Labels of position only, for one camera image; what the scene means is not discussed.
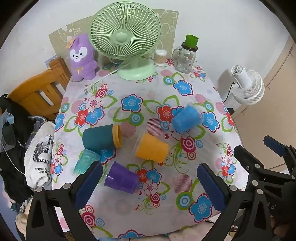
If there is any black fan cable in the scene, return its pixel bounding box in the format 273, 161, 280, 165
223, 82, 235, 101

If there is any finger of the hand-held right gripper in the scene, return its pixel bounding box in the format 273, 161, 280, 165
233, 145, 292, 186
264, 136, 296, 176

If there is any wooden chair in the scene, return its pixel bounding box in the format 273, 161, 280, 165
8, 56, 72, 121

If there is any orange plastic cup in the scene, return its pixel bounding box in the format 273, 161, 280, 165
134, 133, 169, 163

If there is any glass mug jar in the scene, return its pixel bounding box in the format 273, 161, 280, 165
171, 43, 199, 74

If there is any floral tablecloth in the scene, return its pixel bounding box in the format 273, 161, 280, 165
50, 58, 245, 239

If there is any cotton swab container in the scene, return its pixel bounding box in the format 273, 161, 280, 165
154, 49, 167, 66

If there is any thin white cable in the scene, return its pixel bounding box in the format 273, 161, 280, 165
0, 139, 26, 175

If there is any beige cartoon board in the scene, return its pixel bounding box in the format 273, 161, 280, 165
48, 9, 179, 61

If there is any green plastic cup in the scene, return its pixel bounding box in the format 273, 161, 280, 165
184, 34, 199, 48

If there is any blue plastic cup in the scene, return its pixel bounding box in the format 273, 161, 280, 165
171, 103, 204, 134

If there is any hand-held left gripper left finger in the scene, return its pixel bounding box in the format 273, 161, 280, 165
25, 160, 103, 241

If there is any dark teal cup yellow rim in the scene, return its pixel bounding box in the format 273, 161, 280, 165
83, 124, 122, 151

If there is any green desk fan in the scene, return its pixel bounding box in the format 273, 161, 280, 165
90, 3, 162, 81

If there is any purple plush toy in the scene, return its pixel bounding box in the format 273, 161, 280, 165
65, 34, 100, 81

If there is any white printed shirt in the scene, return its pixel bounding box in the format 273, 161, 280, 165
24, 122, 56, 189

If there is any white fan cable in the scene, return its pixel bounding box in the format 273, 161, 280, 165
87, 64, 126, 90

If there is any light teal plastic cup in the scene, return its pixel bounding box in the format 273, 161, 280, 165
73, 149, 101, 175

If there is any dark clothes pile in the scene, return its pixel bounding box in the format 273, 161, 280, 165
0, 94, 47, 211

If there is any white fan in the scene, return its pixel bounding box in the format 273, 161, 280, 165
231, 65, 265, 106

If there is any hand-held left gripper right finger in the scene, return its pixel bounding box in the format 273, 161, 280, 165
197, 163, 277, 241

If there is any purple plastic cup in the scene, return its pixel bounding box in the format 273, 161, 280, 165
104, 161, 139, 194

